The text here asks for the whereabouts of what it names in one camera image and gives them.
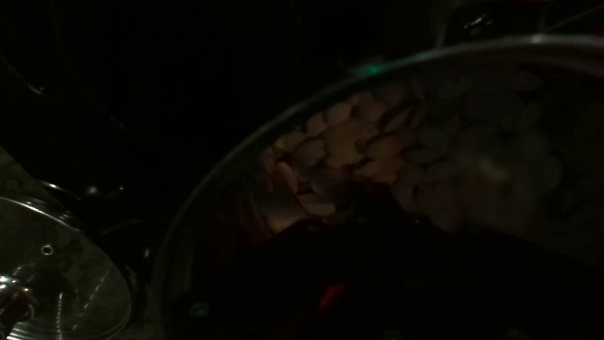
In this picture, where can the steel saucepan with beans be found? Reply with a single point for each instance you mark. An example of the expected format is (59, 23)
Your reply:
(459, 195)

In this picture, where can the glass pot lid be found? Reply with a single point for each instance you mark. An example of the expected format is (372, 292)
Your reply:
(55, 282)

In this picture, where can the orange plastic cup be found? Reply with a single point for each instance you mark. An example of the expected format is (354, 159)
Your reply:
(295, 307)

